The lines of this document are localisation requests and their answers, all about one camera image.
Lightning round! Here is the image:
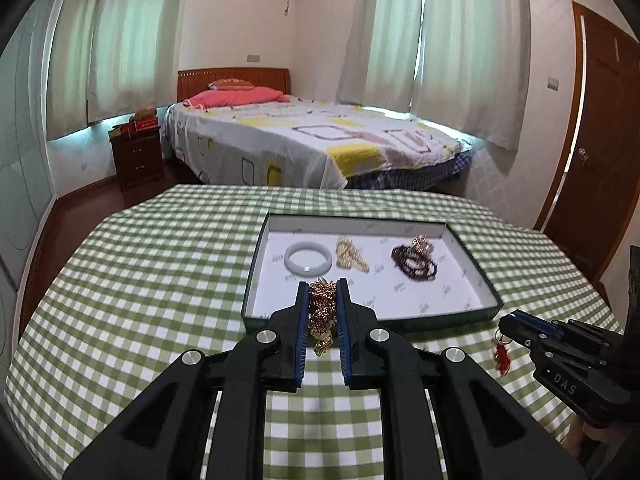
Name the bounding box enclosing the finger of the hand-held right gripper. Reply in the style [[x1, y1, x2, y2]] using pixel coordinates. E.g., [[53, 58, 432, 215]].
[[512, 311, 568, 337], [498, 316, 553, 350]]

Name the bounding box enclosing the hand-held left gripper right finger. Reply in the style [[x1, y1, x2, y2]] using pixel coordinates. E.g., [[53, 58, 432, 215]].
[[336, 277, 586, 480]]

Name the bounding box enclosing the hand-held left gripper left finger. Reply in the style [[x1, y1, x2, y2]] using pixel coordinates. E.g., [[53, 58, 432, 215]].
[[62, 281, 310, 480]]

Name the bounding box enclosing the red tassel charm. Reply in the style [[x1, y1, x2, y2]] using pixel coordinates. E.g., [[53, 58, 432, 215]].
[[492, 330, 513, 377]]

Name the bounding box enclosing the pink gold chain jewelry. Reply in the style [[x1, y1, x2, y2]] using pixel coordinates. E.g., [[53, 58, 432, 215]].
[[307, 280, 337, 357]]

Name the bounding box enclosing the shallow green box tray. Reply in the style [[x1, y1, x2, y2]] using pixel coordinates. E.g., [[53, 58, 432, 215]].
[[241, 212, 504, 333]]

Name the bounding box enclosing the pale jade bangle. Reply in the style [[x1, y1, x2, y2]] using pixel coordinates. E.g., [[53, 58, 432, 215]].
[[284, 241, 333, 277]]

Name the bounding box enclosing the cream pearl bracelet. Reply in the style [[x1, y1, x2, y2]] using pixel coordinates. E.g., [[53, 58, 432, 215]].
[[334, 235, 372, 275]]

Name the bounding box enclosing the dark red bead bracelet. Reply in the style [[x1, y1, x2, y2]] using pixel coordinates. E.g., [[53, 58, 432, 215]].
[[391, 243, 440, 281]]

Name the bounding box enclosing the person's right hand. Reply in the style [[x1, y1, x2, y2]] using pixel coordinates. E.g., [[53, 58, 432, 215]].
[[564, 410, 640, 461]]

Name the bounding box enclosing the green checked tablecloth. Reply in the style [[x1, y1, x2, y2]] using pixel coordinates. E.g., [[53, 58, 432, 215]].
[[5, 184, 626, 480]]

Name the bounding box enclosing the blue plaid mattress cover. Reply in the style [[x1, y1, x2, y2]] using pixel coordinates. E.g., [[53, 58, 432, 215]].
[[345, 152, 473, 192]]

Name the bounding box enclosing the patterned white bed sheet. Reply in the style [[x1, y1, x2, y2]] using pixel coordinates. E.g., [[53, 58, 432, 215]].
[[165, 97, 473, 191]]

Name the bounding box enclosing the brown wooden door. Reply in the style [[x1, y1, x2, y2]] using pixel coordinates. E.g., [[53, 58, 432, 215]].
[[532, 1, 640, 286]]

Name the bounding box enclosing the dark wooden nightstand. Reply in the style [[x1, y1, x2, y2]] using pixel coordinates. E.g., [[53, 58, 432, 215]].
[[110, 127, 165, 193]]

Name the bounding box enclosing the pink pillow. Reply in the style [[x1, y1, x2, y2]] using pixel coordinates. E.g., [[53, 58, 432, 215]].
[[182, 86, 291, 109]]

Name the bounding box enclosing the red brown cushion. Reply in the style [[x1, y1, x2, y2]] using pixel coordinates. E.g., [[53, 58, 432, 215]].
[[207, 78, 256, 91]]

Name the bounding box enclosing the wooden bed headboard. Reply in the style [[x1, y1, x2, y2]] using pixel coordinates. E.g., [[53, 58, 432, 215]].
[[176, 66, 292, 103]]

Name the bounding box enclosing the flat red box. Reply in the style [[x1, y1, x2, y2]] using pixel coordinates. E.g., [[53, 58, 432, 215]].
[[111, 119, 158, 136]]

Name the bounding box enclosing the white sheer curtain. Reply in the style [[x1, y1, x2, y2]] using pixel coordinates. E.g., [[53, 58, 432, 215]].
[[410, 0, 531, 151], [87, 0, 193, 123], [336, 0, 426, 106], [45, 0, 121, 141]]

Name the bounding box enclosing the frosted glass wardrobe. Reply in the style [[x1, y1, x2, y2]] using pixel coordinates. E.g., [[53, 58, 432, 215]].
[[0, 0, 58, 341]]

